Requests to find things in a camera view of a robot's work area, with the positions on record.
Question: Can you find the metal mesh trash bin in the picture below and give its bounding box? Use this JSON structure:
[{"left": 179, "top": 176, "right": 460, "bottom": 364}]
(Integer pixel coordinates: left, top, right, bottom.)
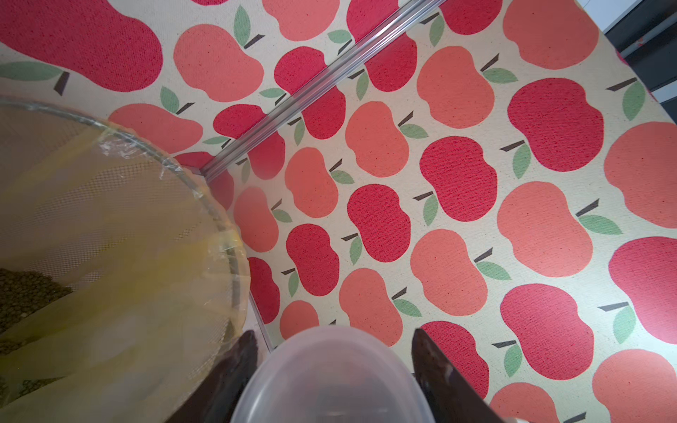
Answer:
[{"left": 0, "top": 96, "right": 250, "bottom": 423}]

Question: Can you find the right aluminium corner post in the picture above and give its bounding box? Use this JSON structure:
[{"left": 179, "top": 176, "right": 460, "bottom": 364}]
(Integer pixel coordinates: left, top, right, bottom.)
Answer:
[{"left": 200, "top": 0, "right": 444, "bottom": 181}]

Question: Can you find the yellow plastic bin liner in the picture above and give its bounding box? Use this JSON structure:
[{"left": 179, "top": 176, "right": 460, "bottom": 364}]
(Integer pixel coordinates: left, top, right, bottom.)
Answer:
[{"left": 0, "top": 99, "right": 252, "bottom": 423}]

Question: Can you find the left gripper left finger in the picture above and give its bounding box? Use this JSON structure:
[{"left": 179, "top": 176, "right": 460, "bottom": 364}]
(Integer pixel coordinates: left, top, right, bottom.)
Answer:
[{"left": 167, "top": 331, "right": 258, "bottom": 422}]

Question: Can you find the short jar clear lid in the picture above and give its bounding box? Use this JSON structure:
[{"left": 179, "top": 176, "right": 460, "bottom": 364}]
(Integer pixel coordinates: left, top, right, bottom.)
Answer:
[{"left": 231, "top": 326, "right": 434, "bottom": 422}]

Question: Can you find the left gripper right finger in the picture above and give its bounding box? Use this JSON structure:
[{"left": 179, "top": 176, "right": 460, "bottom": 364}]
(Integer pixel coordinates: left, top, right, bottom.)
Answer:
[{"left": 411, "top": 329, "right": 502, "bottom": 423}]

